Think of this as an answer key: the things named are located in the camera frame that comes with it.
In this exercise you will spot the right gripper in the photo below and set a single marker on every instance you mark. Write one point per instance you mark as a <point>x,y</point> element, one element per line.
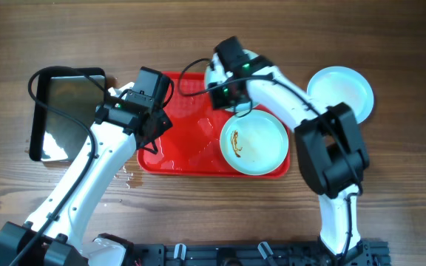
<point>220,97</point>

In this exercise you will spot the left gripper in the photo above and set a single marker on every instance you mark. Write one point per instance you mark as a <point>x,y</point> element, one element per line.
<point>155,128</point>

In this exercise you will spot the white plate top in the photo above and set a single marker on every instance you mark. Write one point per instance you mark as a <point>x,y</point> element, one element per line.
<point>216,74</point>

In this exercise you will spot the white plate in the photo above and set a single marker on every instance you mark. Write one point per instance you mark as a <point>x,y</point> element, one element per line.
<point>336,84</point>
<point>254,143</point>
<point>216,74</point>

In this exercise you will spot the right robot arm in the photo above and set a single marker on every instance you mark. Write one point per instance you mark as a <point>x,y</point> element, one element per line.
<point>330,150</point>

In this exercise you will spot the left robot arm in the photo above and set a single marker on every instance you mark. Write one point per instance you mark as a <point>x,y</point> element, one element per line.
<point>128,119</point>

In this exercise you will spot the red plastic tray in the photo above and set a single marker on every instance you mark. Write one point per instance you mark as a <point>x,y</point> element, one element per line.
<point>191,146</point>

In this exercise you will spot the black metal water tray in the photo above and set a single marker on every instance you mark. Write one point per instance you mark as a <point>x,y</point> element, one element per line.
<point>75,92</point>

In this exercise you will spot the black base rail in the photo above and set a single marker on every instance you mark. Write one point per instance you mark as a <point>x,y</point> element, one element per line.
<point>366,253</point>

